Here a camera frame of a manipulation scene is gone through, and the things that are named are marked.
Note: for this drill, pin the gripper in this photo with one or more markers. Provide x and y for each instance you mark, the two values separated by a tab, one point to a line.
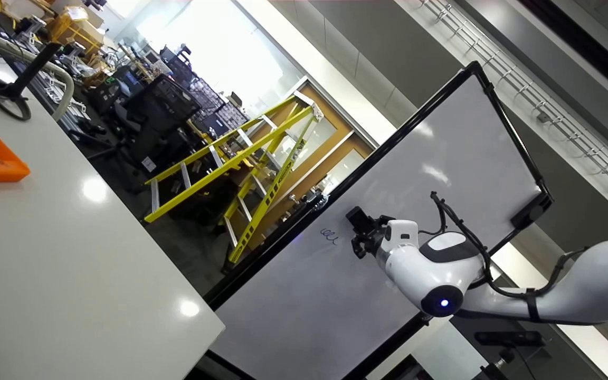
371	236

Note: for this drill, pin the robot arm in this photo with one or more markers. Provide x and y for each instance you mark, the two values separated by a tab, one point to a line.
589	285

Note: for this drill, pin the black whiteboard duster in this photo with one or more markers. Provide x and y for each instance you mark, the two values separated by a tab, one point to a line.
355	217

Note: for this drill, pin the black framed whiteboard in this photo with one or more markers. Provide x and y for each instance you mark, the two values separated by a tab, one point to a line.
388	174

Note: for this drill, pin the wooden door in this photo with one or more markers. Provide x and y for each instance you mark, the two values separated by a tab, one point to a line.
330	142

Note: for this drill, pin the yellow step ladder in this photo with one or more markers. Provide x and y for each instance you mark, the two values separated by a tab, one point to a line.
230	163

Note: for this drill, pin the dark storage shelf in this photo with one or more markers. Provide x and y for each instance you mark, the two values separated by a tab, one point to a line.
214	105

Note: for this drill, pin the black office chair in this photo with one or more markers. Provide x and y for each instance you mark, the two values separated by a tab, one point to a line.
159	113

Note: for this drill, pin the yellow cart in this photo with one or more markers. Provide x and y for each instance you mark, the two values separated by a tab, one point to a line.
74	29

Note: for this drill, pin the black stand with round base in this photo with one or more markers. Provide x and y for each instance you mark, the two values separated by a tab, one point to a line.
24	74

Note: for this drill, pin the camera on tripod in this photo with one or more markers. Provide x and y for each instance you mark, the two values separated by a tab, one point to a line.
510	339

